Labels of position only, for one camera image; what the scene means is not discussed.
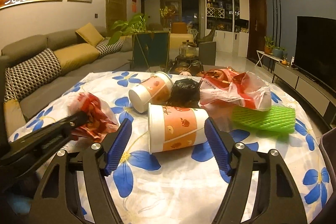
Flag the orange white paper cup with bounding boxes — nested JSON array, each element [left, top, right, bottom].
[[148, 104, 209, 153]]

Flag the grey tv cabinet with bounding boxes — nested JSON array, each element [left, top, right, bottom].
[[272, 63, 335, 128]]

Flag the potted plant on table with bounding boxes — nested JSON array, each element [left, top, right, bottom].
[[264, 36, 274, 55]]

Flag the red white plastic bag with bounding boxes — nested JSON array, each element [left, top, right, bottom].
[[199, 67, 272, 111]]

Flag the houndstooth cushion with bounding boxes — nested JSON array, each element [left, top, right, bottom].
[[5, 48, 61, 102]]

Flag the green foam fruit net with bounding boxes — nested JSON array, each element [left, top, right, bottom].
[[231, 106, 295, 134]]

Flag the yellow cushion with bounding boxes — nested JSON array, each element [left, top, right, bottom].
[[75, 23, 104, 47]]

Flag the floral blue white tablecloth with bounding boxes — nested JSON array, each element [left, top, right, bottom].
[[9, 71, 333, 223]]

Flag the green square planter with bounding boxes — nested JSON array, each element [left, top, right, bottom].
[[131, 31, 170, 72]]

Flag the red white wrapper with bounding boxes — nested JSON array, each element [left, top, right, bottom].
[[68, 92, 119, 143]]

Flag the wooden door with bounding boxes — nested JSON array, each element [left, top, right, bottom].
[[105, 0, 126, 31]]

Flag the glass teapot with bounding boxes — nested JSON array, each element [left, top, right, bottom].
[[179, 40, 197, 58]]

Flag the dark plastic trash bin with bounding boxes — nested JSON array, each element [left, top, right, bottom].
[[319, 128, 336, 180]]

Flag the large black television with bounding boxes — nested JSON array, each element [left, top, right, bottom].
[[294, 16, 335, 95]]

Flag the white side table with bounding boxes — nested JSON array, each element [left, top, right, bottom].
[[255, 50, 282, 72]]

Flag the grey chair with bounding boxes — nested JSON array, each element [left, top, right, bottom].
[[198, 26, 217, 66]]

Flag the grey sectional sofa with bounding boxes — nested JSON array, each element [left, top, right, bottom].
[[1, 27, 132, 136]]

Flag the green leafy houseplant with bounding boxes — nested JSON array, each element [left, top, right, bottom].
[[108, 13, 148, 45]]

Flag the black plastic bag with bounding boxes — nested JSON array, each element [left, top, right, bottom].
[[166, 79, 200, 108]]

